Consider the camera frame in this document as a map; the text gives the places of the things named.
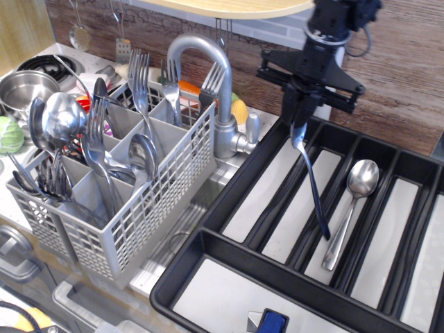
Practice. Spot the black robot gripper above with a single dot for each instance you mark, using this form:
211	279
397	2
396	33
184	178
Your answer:
309	78

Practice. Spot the big steel spoon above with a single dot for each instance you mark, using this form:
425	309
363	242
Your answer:
297	140

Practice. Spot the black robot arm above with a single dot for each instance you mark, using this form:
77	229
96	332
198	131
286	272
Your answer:
334	22

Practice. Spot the steel spoon in tray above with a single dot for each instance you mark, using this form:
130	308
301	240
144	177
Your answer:
361	182

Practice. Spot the black cutlery tray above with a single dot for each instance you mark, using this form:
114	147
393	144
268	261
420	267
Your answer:
259	247

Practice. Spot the steel spoon centre compartment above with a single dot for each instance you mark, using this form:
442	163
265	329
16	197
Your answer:
142	156

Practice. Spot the grey plastic cutlery basket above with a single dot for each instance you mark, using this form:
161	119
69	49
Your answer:
111	243

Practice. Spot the large steel ladle spoon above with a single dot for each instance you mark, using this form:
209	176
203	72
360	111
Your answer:
63	119

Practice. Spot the yellow toy corn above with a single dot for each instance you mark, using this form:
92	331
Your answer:
240	111

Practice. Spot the silver sink faucet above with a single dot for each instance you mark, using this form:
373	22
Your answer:
228	141

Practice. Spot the steel fork near faucet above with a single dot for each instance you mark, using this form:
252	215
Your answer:
211	86

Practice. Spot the orange toy carrot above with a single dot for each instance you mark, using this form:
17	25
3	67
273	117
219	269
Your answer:
189	87

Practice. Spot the light wooden shelf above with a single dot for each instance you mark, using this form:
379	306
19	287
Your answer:
239	9

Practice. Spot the steel fork back compartment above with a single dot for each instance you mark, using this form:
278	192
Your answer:
171	89

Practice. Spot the steel fork compartment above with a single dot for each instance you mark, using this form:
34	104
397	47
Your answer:
93	148
171	89

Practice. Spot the tall steel fork middle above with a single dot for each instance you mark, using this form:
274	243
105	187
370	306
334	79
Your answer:
138	68

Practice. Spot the hanging small steel grater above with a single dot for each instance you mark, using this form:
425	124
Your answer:
123	45

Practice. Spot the steel fork front compartment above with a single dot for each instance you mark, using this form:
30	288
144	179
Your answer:
93	148

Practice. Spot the blue black object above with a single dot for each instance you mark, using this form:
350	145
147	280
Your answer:
268	321

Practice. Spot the hanging steel strainer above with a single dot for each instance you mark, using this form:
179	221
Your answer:
79	36

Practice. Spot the black stove burner coil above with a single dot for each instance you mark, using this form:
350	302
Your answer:
47	64

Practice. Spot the steel forks left compartment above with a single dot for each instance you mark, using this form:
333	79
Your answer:
52	180

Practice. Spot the steel cooking pot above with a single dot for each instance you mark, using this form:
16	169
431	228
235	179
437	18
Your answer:
19	88

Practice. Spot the green toy cabbage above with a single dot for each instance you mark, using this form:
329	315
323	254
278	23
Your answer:
12	136

